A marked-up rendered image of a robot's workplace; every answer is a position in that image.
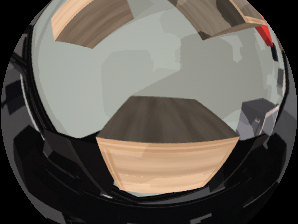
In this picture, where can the red flat rectangular block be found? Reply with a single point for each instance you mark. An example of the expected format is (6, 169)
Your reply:
(264, 32)

